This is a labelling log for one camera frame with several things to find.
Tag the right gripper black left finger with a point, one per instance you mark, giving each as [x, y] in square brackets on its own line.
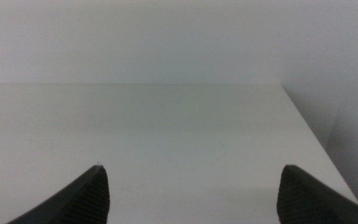
[82, 200]

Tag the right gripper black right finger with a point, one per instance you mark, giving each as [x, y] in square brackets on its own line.
[306, 200]

